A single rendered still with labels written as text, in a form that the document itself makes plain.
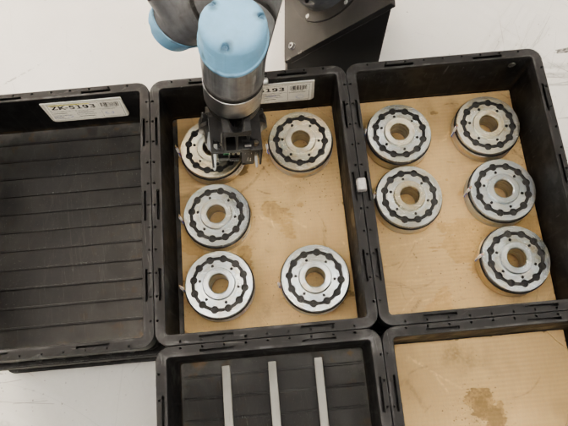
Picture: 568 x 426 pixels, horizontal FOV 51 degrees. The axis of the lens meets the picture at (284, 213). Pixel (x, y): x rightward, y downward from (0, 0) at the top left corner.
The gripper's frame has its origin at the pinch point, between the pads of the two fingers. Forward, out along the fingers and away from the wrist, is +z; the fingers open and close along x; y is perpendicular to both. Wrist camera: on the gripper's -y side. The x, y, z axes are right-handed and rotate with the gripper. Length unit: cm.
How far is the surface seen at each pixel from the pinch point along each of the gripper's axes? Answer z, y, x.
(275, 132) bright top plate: -1.6, -1.2, 6.9
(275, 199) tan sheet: 1.8, 9.0, 5.9
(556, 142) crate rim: -12.2, 8.8, 46.3
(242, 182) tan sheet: 2.2, 5.5, 1.0
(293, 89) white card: -5.5, -6.5, 10.2
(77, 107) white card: -2.4, -7.5, -23.7
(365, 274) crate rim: -7.8, 24.4, 16.3
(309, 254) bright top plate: -1.7, 19.4, 9.8
